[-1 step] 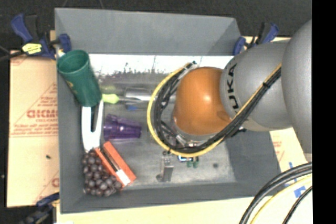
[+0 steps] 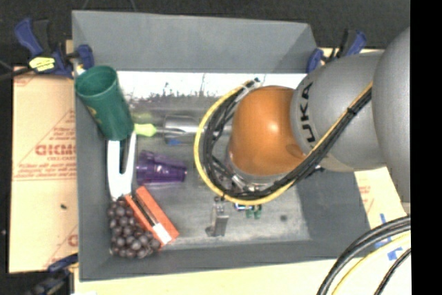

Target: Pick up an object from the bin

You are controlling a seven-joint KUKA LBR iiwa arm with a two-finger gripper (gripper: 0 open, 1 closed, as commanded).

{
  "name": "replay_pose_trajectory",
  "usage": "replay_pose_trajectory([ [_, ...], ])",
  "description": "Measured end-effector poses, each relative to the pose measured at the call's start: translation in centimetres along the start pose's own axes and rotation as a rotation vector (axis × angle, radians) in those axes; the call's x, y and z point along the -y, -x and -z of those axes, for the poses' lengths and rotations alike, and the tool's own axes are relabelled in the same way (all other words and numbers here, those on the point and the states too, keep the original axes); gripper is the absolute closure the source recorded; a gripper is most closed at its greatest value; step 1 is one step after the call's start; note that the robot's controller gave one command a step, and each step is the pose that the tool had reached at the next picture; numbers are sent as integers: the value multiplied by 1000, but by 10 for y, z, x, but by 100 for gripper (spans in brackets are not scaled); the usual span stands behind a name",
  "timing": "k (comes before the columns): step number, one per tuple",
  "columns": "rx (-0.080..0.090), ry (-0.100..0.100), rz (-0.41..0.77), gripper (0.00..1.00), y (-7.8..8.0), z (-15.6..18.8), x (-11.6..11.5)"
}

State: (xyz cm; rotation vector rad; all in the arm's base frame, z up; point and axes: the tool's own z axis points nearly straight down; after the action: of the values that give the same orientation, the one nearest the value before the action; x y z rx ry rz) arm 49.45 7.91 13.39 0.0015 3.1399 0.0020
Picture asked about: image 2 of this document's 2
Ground green handled screwdriver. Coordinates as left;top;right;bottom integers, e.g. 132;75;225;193
133;122;167;138

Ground dark purple grape bunch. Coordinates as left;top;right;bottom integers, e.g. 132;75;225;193
106;195;163;260

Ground orange flat box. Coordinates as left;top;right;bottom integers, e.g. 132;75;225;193
124;185;180;247

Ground small blue tipped tool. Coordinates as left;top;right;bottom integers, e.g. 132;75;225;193
166;136;195;146

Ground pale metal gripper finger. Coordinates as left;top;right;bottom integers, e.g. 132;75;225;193
220;198;230;238
210;198;222;238

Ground white plastic tongs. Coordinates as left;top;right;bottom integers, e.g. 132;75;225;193
106;131;138;202

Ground grey metal bin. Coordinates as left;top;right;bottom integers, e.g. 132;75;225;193
71;10;373;280

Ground brown cardboard board red print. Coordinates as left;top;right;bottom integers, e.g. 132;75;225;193
7;67;410;274

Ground dark green plastic cup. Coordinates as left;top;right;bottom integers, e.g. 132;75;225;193
74;65;135;142

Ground clear purple plastic cup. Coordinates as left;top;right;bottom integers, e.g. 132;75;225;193
135;149;189;186

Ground shiny silver cylinder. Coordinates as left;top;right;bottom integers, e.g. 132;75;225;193
163;115;205;135

